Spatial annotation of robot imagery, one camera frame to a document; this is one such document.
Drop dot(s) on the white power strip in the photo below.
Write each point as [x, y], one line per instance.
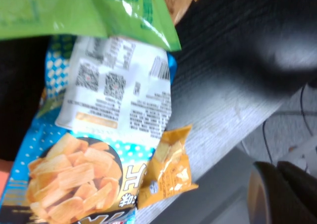
[303, 154]

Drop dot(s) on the small orange cracker packet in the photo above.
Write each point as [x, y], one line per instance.
[171, 169]

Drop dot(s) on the brown biscuit pack with picture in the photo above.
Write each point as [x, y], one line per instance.
[175, 3]

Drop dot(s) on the blue chips bag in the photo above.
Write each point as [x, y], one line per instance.
[99, 105]

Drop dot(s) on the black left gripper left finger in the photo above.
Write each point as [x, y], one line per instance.
[272, 204]

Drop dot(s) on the green chips bag with barcode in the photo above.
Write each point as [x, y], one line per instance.
[74, 11]

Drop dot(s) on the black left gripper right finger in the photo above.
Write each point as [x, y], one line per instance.
[302, 184]

